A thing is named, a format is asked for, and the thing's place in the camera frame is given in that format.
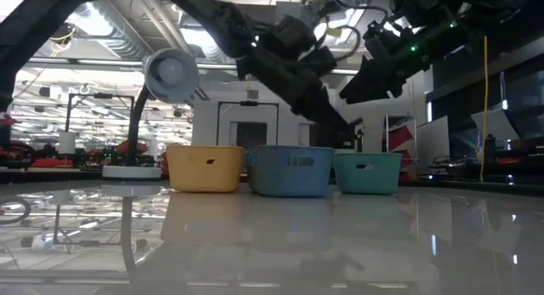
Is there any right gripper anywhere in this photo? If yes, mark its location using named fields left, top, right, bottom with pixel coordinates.
left=338, top=17, right=463, bottom=106

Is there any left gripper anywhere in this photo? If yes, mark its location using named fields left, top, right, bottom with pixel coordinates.
left=235, top=16, right=350, bottom=128

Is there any blue plastic bin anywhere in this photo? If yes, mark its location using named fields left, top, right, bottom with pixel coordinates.
left=245, top=144, right=336, bottom=199

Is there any green plastic bin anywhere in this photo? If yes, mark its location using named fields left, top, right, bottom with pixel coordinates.
left=331, top=151, right=404, bottom=196

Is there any yellow plastic bin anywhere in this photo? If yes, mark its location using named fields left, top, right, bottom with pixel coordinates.
left=165, top=144, right=247, bottom=194

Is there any black monitor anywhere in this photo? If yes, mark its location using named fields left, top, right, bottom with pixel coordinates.
left=309, top=122, right=356, bottom=150

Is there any red white panel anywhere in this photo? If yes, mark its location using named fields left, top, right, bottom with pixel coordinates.
left=385, top=114, right=417, bottom=154

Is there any white desk lamp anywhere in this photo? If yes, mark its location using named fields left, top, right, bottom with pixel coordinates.
left=100, top=47, right=201, bottom=180

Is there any black metal stand frame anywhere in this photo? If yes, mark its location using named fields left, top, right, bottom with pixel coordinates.
left=215, top=100, right=281, bottom=147
left=63, top=93, right=135, bottom=158

